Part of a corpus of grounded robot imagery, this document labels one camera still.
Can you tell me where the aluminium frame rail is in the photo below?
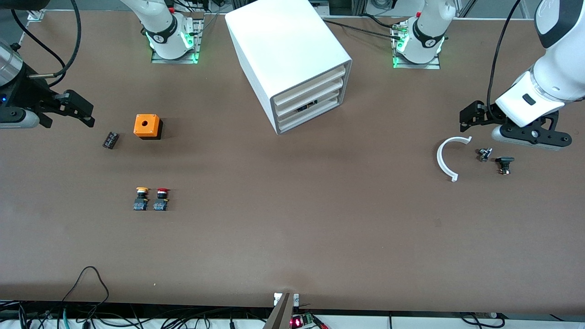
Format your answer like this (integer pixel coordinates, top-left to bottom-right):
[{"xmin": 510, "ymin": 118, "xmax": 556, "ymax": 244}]
[{"xmin": 0, "ymin": 314, "xmax": 585, "ymax": 329}]

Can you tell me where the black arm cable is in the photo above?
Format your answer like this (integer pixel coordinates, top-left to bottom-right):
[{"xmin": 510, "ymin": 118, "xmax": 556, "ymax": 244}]
[
  {"xmin": 486, "ymin": 0, "xmax": 522, "ymax": 124},
  {"xmin": 10, "ymin": 8, "xmax": 68, "ymax": 74},
  {"xmin": 46, "ymin": 0, "xmax": 83, "ymax": 88}
]

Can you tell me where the orange button enclosure box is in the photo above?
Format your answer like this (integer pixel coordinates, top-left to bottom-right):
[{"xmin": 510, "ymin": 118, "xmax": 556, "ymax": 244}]
[{"xmin": 133, "ymin": 114, "xmax": 164, "ymax": 140}]

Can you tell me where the white shallow drawer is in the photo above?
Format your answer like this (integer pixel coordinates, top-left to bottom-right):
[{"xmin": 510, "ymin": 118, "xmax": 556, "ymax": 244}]
[
  {"xmin": 276, "ymin": 79, "xmax": 346, "ymax": 117},
  {"xmin": 273, "ymin": 66, "xmax": 346, "ymax": 106}
]

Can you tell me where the red push button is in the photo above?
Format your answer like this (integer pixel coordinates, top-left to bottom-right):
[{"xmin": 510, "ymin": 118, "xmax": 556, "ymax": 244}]
[{"xmin": 153, "ymin": 188, "xmax": 170, "ymax": 212}]

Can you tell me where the white drawer cabinet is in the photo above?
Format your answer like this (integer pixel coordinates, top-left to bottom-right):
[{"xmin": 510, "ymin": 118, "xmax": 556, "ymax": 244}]
[{"xmin": 225, "ymin": 0, "xmax": 352, "ymax": 135}]

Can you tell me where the white curved plastic part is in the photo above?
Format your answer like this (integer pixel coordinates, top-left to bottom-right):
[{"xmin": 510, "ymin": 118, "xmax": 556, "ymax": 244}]
[{"xmin": 436, "ymin": 136, "xmax": 473, "ymax": 182}]

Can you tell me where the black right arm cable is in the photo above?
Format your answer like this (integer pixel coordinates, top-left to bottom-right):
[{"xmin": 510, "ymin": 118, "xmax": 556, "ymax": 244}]
[
  {"xmin": 10, "ymin": 8, "xmax": 68, "ymax": 74},
  {"xmin": 46, "ymin": 0, "xmax": 83, "ymax": 88}
]

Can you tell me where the aluminium profile bar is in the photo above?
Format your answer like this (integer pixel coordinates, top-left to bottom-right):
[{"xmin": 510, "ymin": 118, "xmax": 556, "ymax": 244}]
[{"xmin": 263, "ymin": 292, "xmax": 294, "ymax": 329}]

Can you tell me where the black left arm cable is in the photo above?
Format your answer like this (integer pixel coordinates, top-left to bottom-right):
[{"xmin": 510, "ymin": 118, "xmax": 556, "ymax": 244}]
[{"xmin": 486, "ymin": 0, "xmax": 522, "ymax": 124}]

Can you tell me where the thin black looped cable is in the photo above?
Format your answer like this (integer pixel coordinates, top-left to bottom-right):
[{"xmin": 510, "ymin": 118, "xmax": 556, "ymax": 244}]
[{"xmin": 62, "ymin": 266, "xmax": 110, "ymax": 316}]

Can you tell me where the yellow push button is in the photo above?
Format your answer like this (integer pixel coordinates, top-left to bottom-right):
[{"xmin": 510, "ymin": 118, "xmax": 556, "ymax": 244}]
[{"xmin": 133, "ymin": 187, "xmax": 149, "ymax": 212}]

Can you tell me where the thick black table cable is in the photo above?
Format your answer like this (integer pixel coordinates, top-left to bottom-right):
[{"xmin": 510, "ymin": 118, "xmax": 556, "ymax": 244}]
[{"xmin": 322, "ymin": 18, "xmax": 405, "ymax": 39}]

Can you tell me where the green circuit board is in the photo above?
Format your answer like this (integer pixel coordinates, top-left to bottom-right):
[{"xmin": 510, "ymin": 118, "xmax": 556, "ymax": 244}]
[{"xmin": 289, "ymin": 313, "xmax": 330, "ymax": 329}]

